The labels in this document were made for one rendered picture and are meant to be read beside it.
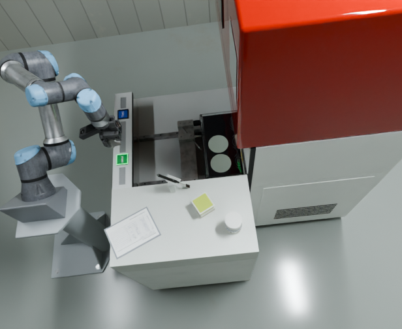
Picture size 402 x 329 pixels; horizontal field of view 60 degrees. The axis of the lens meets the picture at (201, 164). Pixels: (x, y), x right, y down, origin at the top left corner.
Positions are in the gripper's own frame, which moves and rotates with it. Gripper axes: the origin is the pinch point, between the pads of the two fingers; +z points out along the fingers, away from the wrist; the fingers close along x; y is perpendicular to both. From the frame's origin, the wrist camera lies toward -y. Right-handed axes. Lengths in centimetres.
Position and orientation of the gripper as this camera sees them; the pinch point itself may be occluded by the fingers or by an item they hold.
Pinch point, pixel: (111, 145)
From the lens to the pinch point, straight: 159.6
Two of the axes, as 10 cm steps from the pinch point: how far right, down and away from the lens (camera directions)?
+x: -0.9, -9.0, 4.4
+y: 9.9, -1.1, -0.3
